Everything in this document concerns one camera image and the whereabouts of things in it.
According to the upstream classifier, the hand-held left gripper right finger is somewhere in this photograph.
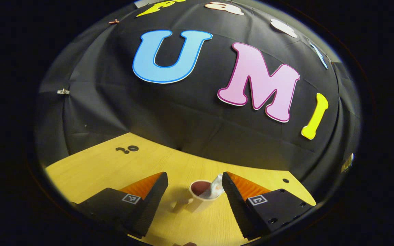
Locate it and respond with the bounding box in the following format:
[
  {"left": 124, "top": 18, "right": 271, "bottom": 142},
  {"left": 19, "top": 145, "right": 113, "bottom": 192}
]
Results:
[{"left": 222, "top": 172, "right": 314, "bottom": 240}]

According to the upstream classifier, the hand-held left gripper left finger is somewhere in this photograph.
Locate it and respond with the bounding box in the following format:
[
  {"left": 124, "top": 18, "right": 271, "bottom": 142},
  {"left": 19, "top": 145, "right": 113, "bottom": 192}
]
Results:
[{"left": 72, "top": 172, "right": 169, "bottom": 238}]

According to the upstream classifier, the white toothpaste tube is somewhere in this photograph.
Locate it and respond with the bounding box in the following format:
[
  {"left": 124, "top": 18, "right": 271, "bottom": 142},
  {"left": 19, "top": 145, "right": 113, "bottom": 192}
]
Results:
[{"left": 200, "top": 173, "right": 225, "bottom": 200}]

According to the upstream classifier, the beige cup with handle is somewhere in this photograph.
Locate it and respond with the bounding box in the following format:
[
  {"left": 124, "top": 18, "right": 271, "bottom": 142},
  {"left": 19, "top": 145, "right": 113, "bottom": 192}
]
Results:
[{"left": 173, "top": 180, "right": 222, "bottom": 214}]

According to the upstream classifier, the wooden desktop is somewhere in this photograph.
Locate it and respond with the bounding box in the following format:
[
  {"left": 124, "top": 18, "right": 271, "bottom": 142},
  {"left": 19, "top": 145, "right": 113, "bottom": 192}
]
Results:
[{"left": 45, "top": 132, "right": 317, "bottom": 246}]

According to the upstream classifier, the black backdrop cloth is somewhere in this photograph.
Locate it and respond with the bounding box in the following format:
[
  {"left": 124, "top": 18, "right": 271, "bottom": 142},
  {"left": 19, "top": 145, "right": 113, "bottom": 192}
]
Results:
[{"left": 35, "top": 0, "right": 362, "bottom": 202}]

